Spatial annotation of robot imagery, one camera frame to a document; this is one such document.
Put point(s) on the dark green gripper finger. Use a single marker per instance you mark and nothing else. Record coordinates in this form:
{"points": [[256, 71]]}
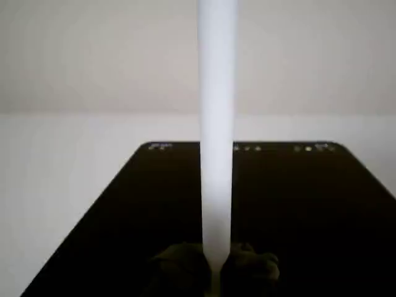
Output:
{"points": [[250, 272], [182, 272]]}

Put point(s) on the black ipad tablet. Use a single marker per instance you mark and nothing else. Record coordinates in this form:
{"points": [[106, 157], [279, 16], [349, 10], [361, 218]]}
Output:
{"points": [[309, 232]]}

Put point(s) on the white apple pencil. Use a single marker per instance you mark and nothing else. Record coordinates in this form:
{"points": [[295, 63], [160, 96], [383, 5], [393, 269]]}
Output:
{"points": [[216, 123]]}

